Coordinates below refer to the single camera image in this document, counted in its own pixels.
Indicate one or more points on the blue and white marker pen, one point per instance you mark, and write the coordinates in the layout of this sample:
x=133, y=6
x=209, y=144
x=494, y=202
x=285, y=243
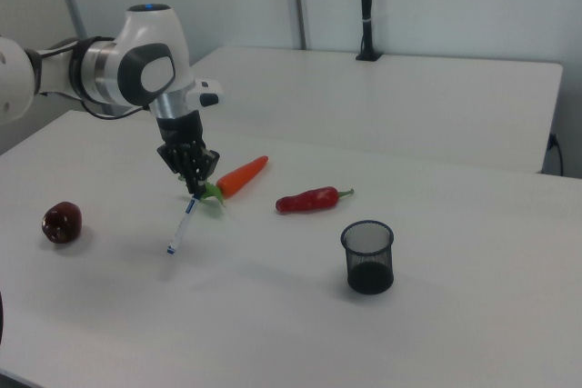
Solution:
x=182, y=224

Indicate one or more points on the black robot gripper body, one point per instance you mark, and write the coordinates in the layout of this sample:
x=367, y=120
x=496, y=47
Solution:
x=182, y=142

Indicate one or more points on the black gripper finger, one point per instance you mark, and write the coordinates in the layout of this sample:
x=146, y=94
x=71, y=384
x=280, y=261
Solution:
x=190, y=181
x=201, y=181

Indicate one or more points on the red chili pepper toy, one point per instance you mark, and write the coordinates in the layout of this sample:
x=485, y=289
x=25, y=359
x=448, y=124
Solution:
x=309, y=199

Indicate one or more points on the black camera pole with clamp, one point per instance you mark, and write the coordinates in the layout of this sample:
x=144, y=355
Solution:
x=366, y=6

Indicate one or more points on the dark red apple toy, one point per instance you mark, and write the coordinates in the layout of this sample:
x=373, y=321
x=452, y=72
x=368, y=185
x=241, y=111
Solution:
x=61, y=222

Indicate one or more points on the orange carrot toy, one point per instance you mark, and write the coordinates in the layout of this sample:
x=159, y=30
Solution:
x=241, y=175

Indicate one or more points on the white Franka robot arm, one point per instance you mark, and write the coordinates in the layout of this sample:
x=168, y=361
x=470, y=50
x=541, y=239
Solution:
x=145, y=70

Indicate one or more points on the black mesh pen holder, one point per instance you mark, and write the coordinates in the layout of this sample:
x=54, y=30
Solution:
x=369, y=270

